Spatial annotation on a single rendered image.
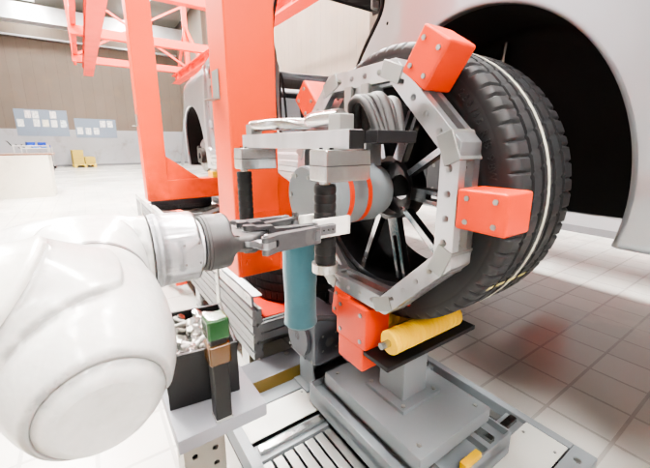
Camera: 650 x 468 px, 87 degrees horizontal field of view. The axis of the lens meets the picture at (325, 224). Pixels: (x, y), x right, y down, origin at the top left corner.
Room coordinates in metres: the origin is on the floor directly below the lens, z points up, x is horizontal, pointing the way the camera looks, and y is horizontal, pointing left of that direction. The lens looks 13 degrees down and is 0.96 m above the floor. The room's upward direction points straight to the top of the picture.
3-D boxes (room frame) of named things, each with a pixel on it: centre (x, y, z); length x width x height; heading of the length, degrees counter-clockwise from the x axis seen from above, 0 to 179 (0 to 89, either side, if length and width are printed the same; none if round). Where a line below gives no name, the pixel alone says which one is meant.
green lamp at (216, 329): (0.56, 0.20, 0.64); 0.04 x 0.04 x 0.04; 35
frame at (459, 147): (0.82, -0.10, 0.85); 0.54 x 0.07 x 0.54; 35
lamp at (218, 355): (0.56, 0.20, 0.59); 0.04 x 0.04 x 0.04; 35
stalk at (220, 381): (0.56, 0.20, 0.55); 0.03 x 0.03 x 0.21; 35
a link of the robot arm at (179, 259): (0.42, 0.19, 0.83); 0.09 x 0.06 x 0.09; 35
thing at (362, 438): (0.92, -0.24, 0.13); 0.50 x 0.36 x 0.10; 35
